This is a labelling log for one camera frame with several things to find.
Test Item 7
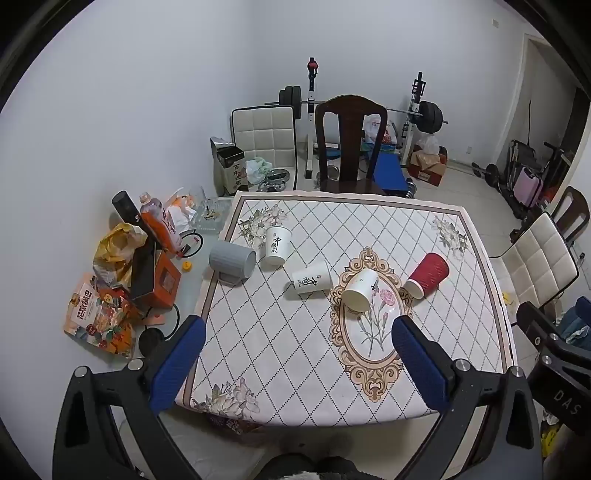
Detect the black folded cart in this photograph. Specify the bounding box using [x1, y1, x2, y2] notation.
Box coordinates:
[505, 141, 575, 217]

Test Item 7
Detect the blue cloth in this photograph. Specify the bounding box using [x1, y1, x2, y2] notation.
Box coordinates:
[556, 295, 591, 344]

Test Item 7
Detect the black round device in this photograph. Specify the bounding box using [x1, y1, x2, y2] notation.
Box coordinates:
[139, 328, 167, 358]

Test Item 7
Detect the yellow snack bag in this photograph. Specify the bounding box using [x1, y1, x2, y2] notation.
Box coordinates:
[92, 223, 148, 289]

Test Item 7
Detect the black box lid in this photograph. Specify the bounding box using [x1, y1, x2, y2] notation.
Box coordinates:
[130, 237, 160, 301]

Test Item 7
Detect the white cushioned chair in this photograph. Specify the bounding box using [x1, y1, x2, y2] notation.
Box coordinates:
[230, 105, 298, 191]
[488, 211, 580, 319]

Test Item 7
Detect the black dumbbell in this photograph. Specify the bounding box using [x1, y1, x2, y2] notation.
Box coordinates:
[472, 161, 502, 188]

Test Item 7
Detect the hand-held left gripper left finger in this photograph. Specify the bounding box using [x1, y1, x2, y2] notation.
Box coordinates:
[52, 315, 207, 480]

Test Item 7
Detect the orange drink bottle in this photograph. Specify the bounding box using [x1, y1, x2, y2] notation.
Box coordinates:
[139, 192, 183, 254]

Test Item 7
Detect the black cable loop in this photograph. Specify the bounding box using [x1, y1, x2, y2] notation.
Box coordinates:
[178, 231, 204, 257]

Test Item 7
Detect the orange box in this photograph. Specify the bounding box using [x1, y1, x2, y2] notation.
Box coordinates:
[139, 249, 182, 310]

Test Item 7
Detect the grey ribbed mug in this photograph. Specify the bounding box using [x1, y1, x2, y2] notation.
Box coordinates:
[209, 240, 257, 287]

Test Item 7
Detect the pink suitcase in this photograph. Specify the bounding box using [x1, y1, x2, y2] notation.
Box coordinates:
[513, 166, 546, 208]

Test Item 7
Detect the white green plastic bag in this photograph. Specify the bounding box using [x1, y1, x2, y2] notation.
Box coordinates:
[245, 157, 273, 185]

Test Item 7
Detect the crumpled white plastic bag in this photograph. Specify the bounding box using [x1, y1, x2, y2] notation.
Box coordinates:
[164, 187, 199, 232]

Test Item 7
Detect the floral printed tablecloth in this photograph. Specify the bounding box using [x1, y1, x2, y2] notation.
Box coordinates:
[182, 191, 518, 425]

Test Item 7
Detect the black barbell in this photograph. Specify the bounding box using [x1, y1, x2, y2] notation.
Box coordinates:
[265, 85, 450, 136]

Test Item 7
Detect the red ribbed paper cup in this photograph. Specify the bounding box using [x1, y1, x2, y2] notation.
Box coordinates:
[404, 252, 450, 300]

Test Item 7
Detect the cardboard box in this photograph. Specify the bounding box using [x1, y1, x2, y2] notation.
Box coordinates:
[406, 145, 448, 186]

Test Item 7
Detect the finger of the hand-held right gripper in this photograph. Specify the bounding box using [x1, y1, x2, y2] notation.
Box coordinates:
[516, 301, 563, 346]

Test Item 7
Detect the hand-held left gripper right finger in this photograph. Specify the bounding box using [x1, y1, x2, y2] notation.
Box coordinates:
[391, 316, 542, 480]

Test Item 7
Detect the white printed paper cup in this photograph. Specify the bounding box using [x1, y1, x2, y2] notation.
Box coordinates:
[341, 269, 380, 315]
[264, 225, 293, 266]
[292, 261, 334, 294]

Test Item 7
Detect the black bottle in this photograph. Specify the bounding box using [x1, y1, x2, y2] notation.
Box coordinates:
[112, 190, 147, 232]

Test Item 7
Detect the orange snack packet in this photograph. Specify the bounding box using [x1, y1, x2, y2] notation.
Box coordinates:
[63, 272, 137, 358]

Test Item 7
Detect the white barbell rack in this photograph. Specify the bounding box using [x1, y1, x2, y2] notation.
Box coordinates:
[295, 58, 428, 180]

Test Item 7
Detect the dark wooden chair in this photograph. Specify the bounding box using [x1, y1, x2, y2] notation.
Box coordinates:
[550, 185, 591, 250]
[315, 95, 389, 195]

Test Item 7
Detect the glass ashtray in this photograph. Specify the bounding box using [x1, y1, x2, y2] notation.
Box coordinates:
[194, 198, 234, 232]

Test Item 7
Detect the blue weight bench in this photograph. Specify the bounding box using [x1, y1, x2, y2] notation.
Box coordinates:
[369, 150, 414, 199]

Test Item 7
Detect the stack of metal bowls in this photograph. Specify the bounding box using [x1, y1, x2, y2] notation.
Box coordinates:
[259, 168, 291, 192]

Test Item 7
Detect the silver black carton box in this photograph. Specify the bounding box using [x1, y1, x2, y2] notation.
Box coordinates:
[210, 137, 245, 197]

